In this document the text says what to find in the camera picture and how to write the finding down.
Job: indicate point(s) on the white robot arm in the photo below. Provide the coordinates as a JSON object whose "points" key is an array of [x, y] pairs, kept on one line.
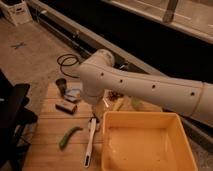
{"points": [[189, 98]]}

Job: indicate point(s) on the black chair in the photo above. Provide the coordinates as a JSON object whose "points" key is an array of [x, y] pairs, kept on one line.
{"points": [[14, 116]]}

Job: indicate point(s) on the dark grapes bunch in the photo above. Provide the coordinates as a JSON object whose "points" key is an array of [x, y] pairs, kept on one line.
{"points": [[112, 95]]}

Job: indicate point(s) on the banana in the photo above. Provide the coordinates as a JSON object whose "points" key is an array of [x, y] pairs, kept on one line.
{"points": [[118, 104]]}

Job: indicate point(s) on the white crate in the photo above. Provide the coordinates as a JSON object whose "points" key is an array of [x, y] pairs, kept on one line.
{"points": [[16, 14]]}

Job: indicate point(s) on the green chili pepper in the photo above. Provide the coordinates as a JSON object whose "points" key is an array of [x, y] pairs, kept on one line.
{"points": [[67, 135]]}

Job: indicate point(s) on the dark metal cup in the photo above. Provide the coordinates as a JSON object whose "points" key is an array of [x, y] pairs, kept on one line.
{"points": [[62, 85]]}

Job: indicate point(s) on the yellow plastic tub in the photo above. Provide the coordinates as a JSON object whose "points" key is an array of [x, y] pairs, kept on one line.
{"points": [[145, 141]]}

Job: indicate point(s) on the brown rectangular block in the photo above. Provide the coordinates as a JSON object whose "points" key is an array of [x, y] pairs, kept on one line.
{"points": [[66, 107]]}

